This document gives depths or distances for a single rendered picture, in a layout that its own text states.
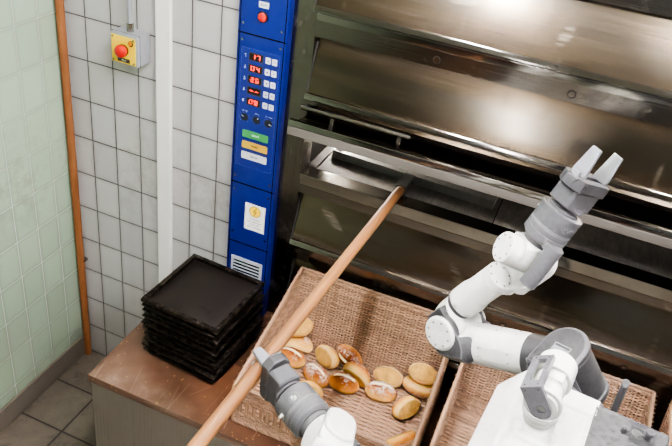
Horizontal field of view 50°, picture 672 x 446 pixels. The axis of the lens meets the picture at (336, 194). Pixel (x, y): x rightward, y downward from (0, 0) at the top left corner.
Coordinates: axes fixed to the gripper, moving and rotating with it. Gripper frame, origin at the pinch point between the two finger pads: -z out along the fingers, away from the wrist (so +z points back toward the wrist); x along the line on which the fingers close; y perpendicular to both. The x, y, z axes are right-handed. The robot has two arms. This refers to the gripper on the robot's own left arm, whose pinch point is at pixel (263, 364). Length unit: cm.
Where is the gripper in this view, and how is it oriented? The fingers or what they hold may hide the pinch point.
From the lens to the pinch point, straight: 160.0
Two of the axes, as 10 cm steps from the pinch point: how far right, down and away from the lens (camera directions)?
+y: 7.8, -2.6, 5.7
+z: 6.1, 5.0, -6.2
